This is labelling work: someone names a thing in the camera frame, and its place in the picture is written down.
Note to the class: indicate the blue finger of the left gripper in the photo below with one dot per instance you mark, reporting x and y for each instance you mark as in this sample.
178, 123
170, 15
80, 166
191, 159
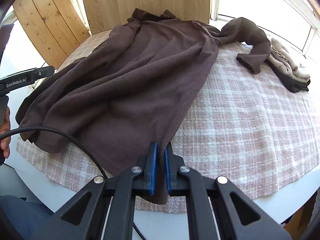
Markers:
43, 72

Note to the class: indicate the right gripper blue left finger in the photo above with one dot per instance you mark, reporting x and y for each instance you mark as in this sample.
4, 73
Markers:
104, 208

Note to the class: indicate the knotty pine plank board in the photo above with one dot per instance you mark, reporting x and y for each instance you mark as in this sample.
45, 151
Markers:
53, 26

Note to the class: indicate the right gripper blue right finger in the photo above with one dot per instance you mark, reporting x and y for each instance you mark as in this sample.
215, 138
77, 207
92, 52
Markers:
217, 208

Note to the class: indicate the pink plaid table cloth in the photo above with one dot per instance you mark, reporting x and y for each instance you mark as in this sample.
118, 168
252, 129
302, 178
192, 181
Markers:
249, 127

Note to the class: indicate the dark brown garment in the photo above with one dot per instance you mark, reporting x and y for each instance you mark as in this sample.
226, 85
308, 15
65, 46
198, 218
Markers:
137, 86

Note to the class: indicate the black pants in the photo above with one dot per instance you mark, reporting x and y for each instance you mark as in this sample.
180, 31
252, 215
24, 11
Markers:
289, 83

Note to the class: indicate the cream knit garment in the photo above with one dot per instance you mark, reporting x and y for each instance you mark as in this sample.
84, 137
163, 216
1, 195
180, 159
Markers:
283, 62

